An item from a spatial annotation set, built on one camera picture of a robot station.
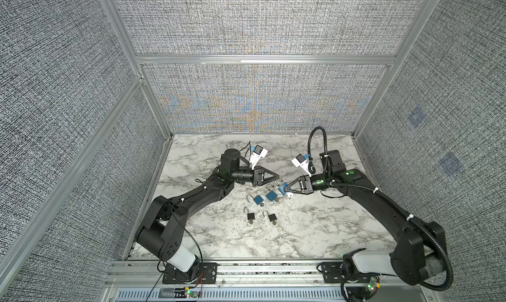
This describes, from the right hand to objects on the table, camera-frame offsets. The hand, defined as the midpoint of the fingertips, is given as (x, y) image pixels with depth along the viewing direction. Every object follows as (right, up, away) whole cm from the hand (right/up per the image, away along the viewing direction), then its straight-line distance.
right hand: (286, 189), depth 74 cm
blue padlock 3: (-2, 0, -2) cm, 3 cm away
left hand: (-4, +4, 0) cm, 5 cm away
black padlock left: (-14, -15, +14) cm, 25 cm away
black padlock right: (-4, -15, +14) cm, 21 cm away
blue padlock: (-10, -8, +19) cm, 23 cm away
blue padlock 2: (-4, -7, +19) cm, 20 cm away
